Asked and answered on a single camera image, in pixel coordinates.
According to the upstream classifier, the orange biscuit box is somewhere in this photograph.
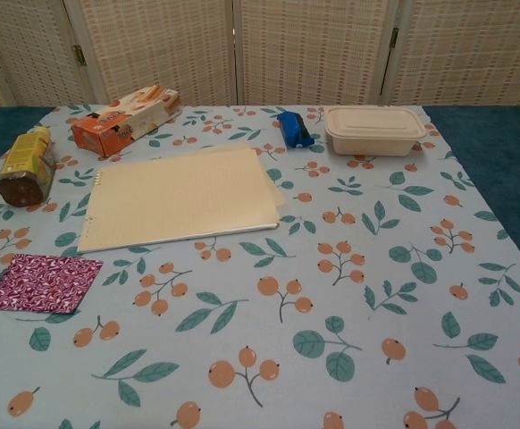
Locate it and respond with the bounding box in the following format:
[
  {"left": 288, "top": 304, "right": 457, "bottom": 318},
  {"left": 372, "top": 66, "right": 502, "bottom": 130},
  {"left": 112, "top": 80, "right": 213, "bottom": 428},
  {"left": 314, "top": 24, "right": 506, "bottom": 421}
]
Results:
[{"left": 70, "top": 84, "right": 183, "bottom": 158}]

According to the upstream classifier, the beige lidded lunch box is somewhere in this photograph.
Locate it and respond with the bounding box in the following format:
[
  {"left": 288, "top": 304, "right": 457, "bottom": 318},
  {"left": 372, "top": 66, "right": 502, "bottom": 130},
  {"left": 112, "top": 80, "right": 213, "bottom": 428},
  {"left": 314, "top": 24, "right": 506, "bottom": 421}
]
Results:
[{"left": 323, "top": 105, "right": 428, "bottom": 157}]

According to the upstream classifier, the cream loose-leaf paper pad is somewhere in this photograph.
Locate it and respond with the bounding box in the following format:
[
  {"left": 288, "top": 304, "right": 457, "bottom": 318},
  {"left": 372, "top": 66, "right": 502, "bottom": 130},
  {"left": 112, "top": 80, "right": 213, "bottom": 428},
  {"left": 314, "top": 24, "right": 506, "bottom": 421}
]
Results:
[{"left": 76, "top": 148, "right": 281, "bottom": 254}]

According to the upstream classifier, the blue snack packet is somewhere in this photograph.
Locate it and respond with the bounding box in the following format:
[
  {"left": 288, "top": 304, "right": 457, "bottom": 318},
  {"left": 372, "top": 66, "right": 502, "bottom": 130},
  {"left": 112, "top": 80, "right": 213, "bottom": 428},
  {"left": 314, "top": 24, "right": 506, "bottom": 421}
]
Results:
[{"left": 276, "top": 110, "right": 315, "bottom": 149}]

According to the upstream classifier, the tea bottle with yellow label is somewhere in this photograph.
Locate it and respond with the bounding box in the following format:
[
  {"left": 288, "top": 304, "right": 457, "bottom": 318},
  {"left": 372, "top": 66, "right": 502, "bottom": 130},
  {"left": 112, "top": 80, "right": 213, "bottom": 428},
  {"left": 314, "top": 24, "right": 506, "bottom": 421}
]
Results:
[{"left": 0, "top": 125, "right": 59, "bottom": 207}]

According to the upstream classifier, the light blue fruit-print tablecloth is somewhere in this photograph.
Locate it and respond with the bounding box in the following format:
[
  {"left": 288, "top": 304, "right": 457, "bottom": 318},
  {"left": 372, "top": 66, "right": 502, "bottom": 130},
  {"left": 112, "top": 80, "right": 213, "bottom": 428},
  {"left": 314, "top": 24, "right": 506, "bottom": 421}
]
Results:
[{"left": 0, "top": 104, "right": 520, "bottom": 429}]

